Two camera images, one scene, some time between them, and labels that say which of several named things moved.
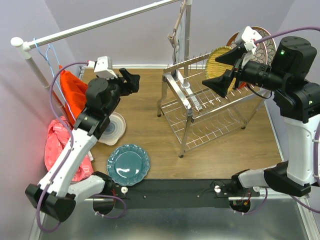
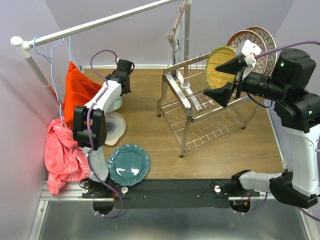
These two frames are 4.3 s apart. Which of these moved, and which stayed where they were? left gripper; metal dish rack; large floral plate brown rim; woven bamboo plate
Moved: left gripper
Stayed: large floral plate brown rim; woven bamboo plate; metal dish rack
